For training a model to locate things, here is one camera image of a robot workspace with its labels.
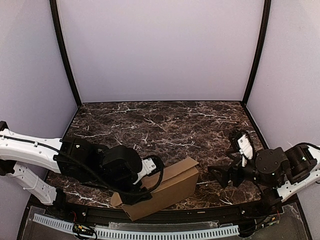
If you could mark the brown cardboard box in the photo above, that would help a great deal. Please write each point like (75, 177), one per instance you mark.
(178, 183)

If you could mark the right small circuit board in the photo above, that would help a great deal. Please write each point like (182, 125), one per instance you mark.
(267, 221)

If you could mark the left small circuit board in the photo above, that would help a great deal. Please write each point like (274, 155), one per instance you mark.
(82, 230)

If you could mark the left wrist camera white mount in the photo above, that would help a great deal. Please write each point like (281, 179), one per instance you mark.
(151, 165)

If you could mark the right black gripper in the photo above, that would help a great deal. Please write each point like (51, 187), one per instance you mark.
(235, 175)

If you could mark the right black frame post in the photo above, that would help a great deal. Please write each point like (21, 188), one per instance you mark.
(258, 52)

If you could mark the black front frame rail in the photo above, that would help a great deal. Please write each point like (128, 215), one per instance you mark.
(244, 213)

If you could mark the black frame post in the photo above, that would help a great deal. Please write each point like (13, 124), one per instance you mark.
(258, 52)
(63, 51)

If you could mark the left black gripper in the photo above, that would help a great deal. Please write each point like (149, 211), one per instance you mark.
(136, 199)

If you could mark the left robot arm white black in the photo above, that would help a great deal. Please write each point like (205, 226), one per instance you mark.
(119, 169)

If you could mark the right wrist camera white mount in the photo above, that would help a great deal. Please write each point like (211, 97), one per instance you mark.
(242, 143)

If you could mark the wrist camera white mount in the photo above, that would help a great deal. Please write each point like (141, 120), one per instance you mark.
(151, 165)
(242, 143)

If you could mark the white slotted cable duct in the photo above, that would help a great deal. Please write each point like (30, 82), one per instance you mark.
(123, 231)

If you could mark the left black frame post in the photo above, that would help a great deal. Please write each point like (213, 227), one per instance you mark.
(63, 51)

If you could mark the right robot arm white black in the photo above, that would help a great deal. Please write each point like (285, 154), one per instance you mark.
(282, 173)

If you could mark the small circuit board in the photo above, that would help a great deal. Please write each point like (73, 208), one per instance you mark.
(82, 230)
(267, 221)

